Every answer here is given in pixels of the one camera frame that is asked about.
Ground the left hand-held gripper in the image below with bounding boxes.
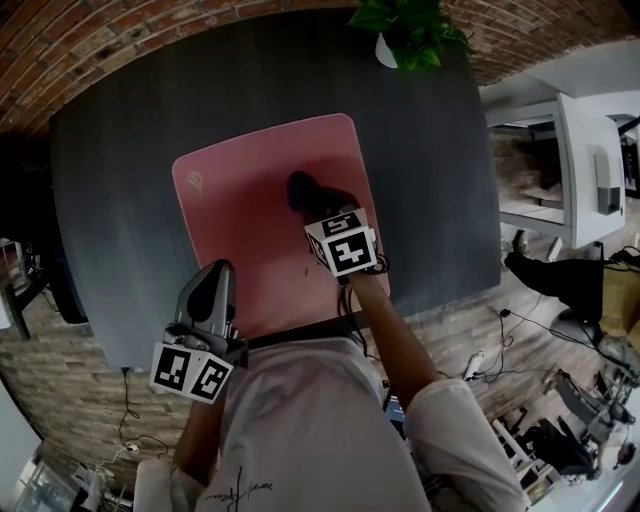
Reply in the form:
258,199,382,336
148,259,250,405

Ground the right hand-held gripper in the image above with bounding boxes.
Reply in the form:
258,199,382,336
303,187,380,279

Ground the black cloth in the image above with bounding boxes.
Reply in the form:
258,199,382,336
286,170,326,215

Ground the pink mouse pad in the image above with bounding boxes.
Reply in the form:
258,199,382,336
171,112,392,341

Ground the person's left forearm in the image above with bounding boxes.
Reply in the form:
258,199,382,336
171,394,227,487

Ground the person's right forearm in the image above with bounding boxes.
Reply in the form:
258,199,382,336
347,272,437,404

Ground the person's white shirt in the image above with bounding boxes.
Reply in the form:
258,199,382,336
132,336,529,512

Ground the dark screen device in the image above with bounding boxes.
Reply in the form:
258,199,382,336
382,381,410,442

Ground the white plant pot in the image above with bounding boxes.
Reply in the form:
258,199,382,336
374,31,400,69

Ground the black office chair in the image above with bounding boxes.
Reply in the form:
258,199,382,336
503,250,608,346

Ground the green potted plant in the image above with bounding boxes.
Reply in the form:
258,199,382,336
346,0,475,72

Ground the grey box device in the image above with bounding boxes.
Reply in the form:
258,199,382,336
592,149,624,216

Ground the yellow woven basket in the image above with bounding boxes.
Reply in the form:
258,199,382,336
599,262,640,337

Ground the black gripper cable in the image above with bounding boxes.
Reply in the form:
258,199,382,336
335,252,391,362

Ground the thin black cable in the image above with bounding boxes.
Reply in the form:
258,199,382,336
112,367,172,459

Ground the black floor cable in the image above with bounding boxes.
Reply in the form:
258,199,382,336
479,307,601,383

